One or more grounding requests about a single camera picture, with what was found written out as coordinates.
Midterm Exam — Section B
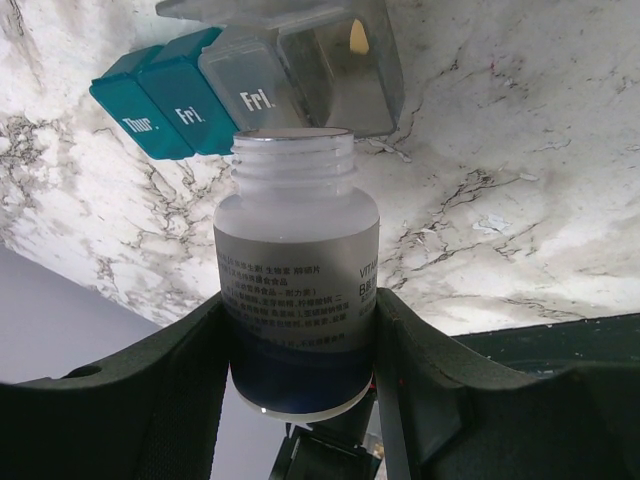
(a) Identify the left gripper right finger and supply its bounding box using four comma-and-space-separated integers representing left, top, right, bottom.
375, 289, 639, 479

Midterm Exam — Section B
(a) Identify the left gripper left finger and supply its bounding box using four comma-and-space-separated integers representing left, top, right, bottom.
1, 295, 229, 479

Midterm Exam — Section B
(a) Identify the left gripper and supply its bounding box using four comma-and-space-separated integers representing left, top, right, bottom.
269, 389, 384, 480

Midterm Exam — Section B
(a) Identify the white pill bottle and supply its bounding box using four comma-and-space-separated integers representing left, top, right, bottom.
213, 128, 380, 423

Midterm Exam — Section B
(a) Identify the blue and grey pill organizer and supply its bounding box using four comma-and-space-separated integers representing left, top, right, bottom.
89, 1, 405, 160

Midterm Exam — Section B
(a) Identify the small tan pill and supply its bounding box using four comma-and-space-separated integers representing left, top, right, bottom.
349, 19, 370, 55

